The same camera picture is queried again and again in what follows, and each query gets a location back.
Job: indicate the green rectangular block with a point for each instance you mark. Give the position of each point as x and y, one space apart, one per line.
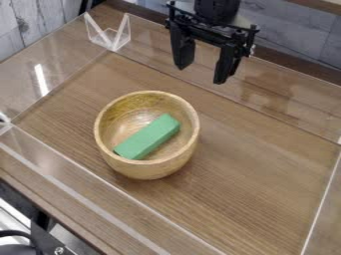
148 138

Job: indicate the clear acrylic corner bracket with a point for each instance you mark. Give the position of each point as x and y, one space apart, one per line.
110 39

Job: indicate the wooden bowl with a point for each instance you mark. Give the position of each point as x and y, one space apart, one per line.
127 114

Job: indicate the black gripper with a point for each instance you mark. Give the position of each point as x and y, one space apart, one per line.
214 16

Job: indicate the black metal table bracket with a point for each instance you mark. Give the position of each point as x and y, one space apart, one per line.
48 244

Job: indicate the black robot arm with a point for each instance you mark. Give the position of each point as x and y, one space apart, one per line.
208 38

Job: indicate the clear acrylic tray wall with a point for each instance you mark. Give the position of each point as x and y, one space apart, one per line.
243 199

